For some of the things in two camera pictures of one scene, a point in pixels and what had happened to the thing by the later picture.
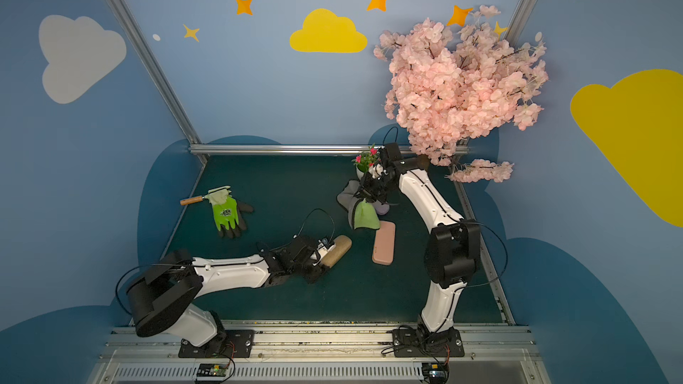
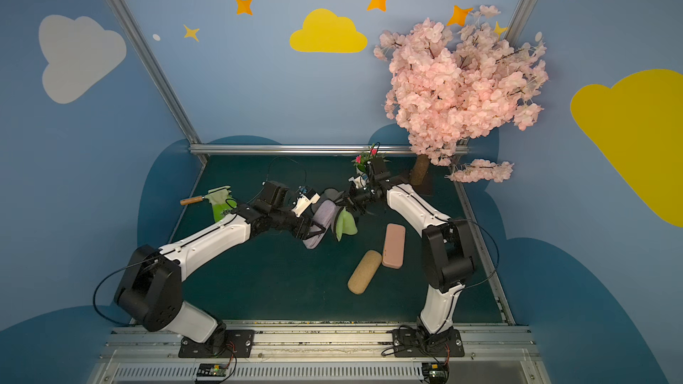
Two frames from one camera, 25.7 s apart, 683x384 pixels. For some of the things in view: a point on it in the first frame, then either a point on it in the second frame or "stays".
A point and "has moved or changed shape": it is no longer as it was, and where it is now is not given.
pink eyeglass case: (384, 244) has moved or changed shape
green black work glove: (227, 212) stays
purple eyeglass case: (382, 209) -> (322, 213)
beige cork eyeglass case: (342, 244) -> (364, 273)
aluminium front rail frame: (493, 354) stays
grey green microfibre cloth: (363, 215) has moved or changed shape
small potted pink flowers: (363, 163) stays
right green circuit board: (436, 372) stays
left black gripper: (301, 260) -> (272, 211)
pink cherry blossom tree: (448, 87) stays
